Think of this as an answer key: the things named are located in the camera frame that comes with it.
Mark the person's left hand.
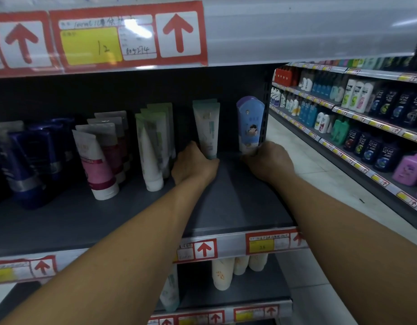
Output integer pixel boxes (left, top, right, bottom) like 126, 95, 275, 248
171, 141, 220, 195

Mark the person's right hand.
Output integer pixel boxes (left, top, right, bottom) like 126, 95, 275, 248
242, 141, 296, 185

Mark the pale green white cream tube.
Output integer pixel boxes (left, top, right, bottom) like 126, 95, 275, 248
192, 99, 220, 160

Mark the purple blue cartoon tube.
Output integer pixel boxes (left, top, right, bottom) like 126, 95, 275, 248
236, 95, 265, 155

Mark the person's right forearm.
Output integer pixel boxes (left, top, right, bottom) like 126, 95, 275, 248
263, 172, 417, 325

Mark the person's left forearm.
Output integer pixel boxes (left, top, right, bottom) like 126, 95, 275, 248
0, 176, 216, 325

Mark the white tube with green print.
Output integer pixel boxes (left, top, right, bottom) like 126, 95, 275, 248
141, 108, 172, 180
147, 103, 177, 160
135, 113, 164, 193

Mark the row of small white bottles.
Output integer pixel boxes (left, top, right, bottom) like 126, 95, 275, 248
269, 87, 301, 117

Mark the row of light blue bottles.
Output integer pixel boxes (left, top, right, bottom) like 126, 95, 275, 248
298, 99, 319, 128

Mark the red arrow yellow price tag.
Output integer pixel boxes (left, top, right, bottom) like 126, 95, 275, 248
233, 305, 280, 323
49, 0, 209, 73
245, 228, 307, 255
0, 255, 58, 285

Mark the row of red bottles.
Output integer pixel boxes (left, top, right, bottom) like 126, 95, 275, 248
274, 66, 299, 87

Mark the pink white cream tube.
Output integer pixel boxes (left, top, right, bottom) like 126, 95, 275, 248
75, 123, 126, 185
94, 110, 132, 163
72, 129, 120, 201
87, 116, 130, 174

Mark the dark grey shelf unit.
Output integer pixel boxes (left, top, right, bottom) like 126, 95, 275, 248
0, 62, 295, 325

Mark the row of green bottles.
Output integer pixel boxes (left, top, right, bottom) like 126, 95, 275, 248
330, 116, 351, 146

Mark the aisle shelf unit with rails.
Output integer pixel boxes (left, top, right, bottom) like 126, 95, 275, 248
268, 57, 417, 224

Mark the row of black blue-label bottles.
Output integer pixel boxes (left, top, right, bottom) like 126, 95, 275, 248
343, 126, 403, 173

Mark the row of white green-label bottles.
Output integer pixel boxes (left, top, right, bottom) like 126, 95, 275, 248
330, 78, 376, 114

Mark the dark blue silver-band tube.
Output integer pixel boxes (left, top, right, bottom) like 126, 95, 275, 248
28, 123, 65, 181
5, 131, 48, 210
47, 117, 77, 163

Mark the row of mixed colourful bottles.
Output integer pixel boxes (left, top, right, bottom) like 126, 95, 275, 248
315, 55, 417, 74

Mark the row of black shampoo bottles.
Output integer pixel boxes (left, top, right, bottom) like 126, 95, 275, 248
368, 88, 417, 130

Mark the pink bottle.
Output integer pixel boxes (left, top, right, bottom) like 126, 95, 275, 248
392, 152, 417, 187

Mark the clear shelf label rail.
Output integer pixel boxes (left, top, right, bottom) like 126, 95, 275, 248
0, 227, 309, 286
147, 299, 293, 325

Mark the white shelf label rail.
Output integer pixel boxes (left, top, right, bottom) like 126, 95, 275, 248
0, 0, 417, 79

